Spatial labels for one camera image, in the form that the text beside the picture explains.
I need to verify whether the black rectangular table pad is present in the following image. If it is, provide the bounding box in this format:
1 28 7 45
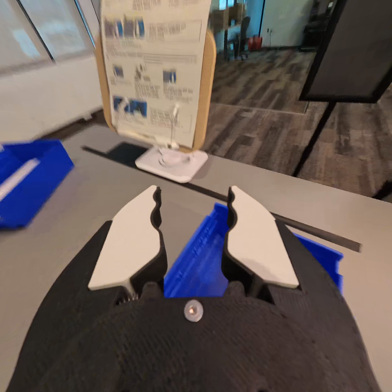
109 142 148 168

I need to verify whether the printed instruction sheet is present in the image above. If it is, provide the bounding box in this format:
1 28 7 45
100 0 212 148

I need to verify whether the black desk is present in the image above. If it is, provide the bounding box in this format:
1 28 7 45
294 0 392 178

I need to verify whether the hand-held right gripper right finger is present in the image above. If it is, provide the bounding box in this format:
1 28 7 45
221 185 301 299

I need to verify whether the instruction sheet on stand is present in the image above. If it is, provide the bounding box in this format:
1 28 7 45
96 29 217 184

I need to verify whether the blue plastic storage bin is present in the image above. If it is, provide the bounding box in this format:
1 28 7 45
0 139 75 229
164 202 344 298

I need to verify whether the black chair base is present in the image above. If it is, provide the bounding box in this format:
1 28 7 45
373 181 392 203

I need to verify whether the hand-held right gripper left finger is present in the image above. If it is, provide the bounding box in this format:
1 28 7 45
88 185 168 292

